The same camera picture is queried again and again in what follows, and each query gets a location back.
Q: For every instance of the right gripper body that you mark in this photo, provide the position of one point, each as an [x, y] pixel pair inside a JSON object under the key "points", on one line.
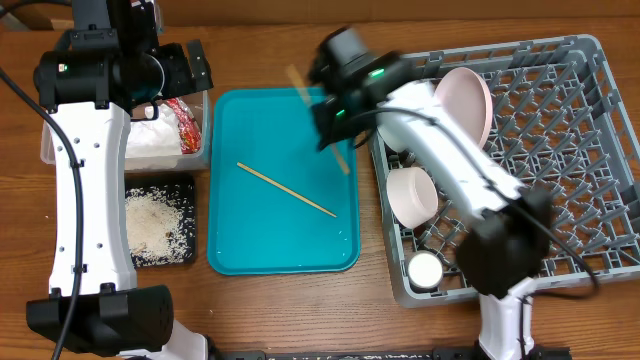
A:
{"points": [[339, 120]]}

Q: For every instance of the wooden chopstick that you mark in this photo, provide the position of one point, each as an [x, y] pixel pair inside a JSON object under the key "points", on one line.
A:
{"points": [[300, 87], [285, 189]]}

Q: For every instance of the large white plate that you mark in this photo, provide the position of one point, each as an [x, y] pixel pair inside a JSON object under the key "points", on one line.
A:
{"points": [[465, 95]]}

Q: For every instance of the small pink bowl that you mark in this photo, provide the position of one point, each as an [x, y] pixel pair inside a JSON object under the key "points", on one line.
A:
{"points": [[412, 196]]}

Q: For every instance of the red snack wrapper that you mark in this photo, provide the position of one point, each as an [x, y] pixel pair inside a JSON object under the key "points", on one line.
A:
{"points": [[189, 131]]}

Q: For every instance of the white cup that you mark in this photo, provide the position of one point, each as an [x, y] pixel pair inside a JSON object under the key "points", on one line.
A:
{"points": [[424, 271]]}

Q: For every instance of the white napkin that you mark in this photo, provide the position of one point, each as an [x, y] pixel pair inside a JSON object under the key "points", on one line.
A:
{"points": [[155, 138]]}

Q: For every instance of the grey-white bowl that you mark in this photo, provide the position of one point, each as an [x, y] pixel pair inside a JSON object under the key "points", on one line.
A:
{"points": [[393, 137]]}

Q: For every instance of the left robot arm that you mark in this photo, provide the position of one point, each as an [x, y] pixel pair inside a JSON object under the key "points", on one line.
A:
{"points": [[110, 62]]}

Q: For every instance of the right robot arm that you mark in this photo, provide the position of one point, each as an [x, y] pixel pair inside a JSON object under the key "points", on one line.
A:
{"points": [[507, 225]]}

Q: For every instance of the clear plastic waste bin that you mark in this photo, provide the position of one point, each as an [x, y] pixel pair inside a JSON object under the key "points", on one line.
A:
{"points": [[200, 106]]}

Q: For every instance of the grey dishwasher rack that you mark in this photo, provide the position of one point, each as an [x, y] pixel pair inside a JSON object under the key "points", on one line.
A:
{"points": [[559, 123]]}

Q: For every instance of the black food waste tray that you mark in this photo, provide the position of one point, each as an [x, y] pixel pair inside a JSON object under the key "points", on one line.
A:
{"points": [[165, 220]]}

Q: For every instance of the teal serving tray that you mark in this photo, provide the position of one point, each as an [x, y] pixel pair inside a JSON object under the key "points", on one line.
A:
{"points": [[255, 228]]}

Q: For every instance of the pile of rice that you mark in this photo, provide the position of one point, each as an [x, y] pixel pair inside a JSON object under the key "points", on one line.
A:
{"points": [[152, 227]]}

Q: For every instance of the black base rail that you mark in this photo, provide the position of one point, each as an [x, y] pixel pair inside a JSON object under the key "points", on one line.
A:
{"points": [[441, 353]]}

